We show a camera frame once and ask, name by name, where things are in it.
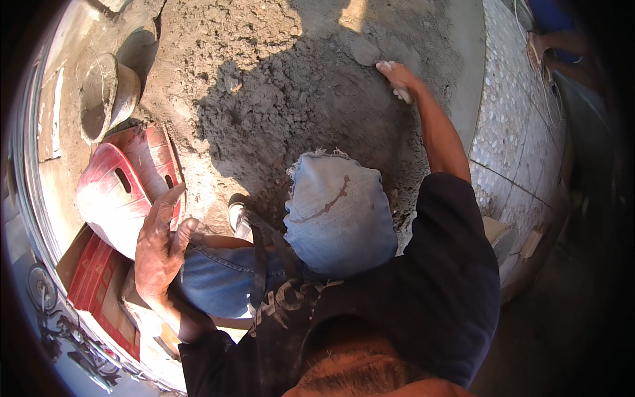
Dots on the person's legs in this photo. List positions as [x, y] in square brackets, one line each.
[337, 213]

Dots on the broken tile piece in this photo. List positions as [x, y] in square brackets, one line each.
[501, 238]

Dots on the red cardboard carton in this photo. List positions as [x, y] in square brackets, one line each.
[97, 288]

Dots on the grey cement mortar heap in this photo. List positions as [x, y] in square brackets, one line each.
[297, 89]

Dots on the cement-covered bucket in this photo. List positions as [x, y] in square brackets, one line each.
[106, 94]

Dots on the parked motorbike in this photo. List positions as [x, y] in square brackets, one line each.
[74, 337]

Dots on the person's left hand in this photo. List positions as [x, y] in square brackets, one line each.
[154, 258]

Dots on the cement-stained wooden board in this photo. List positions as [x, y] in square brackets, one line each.
[49, 119]

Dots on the person's body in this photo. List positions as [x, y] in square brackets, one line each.
[411, 307]

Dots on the person's right hand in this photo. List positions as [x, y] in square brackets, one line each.
[403, 78]

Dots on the red plastic stool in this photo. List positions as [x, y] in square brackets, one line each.
[116, 193]

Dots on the person's right fingers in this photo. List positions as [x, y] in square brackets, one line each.
[389, 69]

